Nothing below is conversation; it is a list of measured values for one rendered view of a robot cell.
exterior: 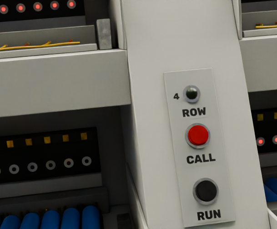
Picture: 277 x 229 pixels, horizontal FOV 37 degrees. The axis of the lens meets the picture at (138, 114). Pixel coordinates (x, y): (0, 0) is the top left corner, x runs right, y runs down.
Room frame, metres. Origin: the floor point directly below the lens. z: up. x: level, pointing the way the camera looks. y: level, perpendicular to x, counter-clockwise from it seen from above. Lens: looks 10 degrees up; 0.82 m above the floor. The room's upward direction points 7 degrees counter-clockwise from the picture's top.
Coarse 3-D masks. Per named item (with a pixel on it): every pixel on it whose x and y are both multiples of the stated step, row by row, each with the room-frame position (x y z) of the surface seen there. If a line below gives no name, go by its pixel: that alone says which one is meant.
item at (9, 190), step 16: (64, 176) 0.49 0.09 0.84; (80, 176) 0.48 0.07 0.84; (96, 176) 0.49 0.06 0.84; (128, 176) 0.45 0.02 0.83; (0, 192) 0.48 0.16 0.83; (16, 192) 0.48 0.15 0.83; (32, 192) 0.48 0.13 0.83; (48, 192) 0.49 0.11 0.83; (128, 192) 0.49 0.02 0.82; (112, 208) 0.49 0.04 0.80; (128, 208) 0.49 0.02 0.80; (112, 224) 0.45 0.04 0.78; (128, 224) 0.38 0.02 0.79; (144, 224) 0.33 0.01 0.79
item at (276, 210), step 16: (256, 112) 0.49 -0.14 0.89; (272, 112) 0.49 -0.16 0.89; (256, 128) 0.50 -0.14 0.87; (272, 128) 0.50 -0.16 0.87; (272, 144) 0.51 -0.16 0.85; (272, 160) 0.51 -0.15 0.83; (272, 176) 0.49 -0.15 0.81; (272, 192) 0.45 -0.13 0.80; (272, 208) 0.40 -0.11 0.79; (272, 224) 0.33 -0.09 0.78
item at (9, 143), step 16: (80, 128) 0.47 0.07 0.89; (96, 128) 0.47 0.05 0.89; (0, 144) 0.46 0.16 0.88; (16, 144) 0.46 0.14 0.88; (32, 144) 0.47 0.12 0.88; (48, 144) 0.47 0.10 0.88; (64, 144) 0.47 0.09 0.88; (80, 144) 0.48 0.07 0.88; (96, 144) 0.48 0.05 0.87; (0, 160) 0.47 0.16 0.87; (16, 160) 0.47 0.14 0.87; (32, 160) 0.48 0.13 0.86; (48, 160) 0.48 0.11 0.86; (64, 160) 0.48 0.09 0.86; (80, 160) 0.48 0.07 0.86; (96, 160) 0.49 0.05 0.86; (0, 176) 0.48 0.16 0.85; (16, 176) 0.48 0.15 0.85; (32, 176) 0.48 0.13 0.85; (48, 176) 0.48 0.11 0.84
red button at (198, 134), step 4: (192, 128) 0.32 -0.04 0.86; (196, 128) 0.32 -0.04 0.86; (200, 128) 0.32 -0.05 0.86; (204, 128) 0.33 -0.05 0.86; (188, 132) 0.32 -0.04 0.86; (192, 132) 0.32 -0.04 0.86; (196, 132) 0.32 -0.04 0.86; (200, 132) 0.32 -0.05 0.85; (204, 132) 0.32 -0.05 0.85; (188, 136) 0.32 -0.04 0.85; (192, 136) 0.32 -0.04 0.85; (196, 136) 0.32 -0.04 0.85; (200, 136) 0.32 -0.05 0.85; (204, 136) 0.32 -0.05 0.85; (192, 140) 0.32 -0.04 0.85; (196, 140) 0.32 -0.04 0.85; (200, 140) 0.32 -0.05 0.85; (204, 140) 0.32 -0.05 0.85; (196, 144) 0.32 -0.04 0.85; (200, 144) 0.33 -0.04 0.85
